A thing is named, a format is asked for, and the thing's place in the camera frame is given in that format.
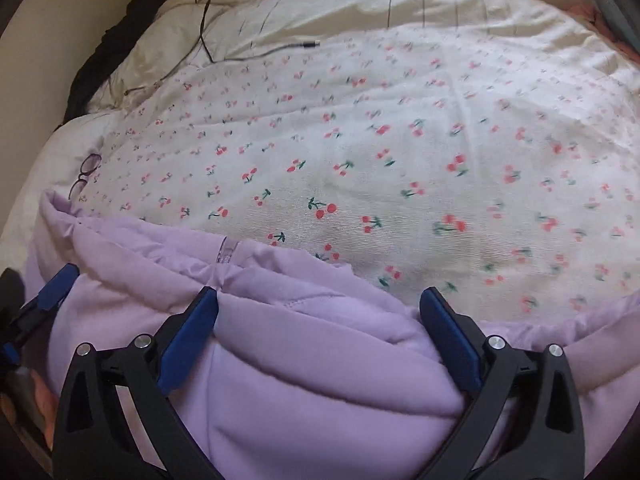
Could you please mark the cherry print bed sheet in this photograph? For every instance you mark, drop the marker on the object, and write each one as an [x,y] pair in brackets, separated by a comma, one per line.
[505,177]

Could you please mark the black garment by wall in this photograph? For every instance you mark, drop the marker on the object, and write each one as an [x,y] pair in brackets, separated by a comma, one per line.
[115,45]

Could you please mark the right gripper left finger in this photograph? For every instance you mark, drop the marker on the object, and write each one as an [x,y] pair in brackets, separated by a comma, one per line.
[92,438]

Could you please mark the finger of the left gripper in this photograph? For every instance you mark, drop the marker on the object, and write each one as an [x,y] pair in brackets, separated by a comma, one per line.
[20,323]

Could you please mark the eyeglasses on bed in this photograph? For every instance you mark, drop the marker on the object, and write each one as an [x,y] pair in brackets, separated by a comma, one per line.
[86,170]

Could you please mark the lilac purple jacket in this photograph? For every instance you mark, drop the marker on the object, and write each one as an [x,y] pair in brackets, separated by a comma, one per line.
[310,372]

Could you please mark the pink blanket edge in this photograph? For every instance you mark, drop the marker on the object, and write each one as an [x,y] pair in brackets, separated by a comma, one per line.
[590,16]

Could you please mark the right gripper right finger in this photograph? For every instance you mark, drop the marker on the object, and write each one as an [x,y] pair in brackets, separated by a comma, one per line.
[523,420]

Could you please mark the cream striped quilt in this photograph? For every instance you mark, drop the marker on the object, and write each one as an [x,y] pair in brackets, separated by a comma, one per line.
[197,31]

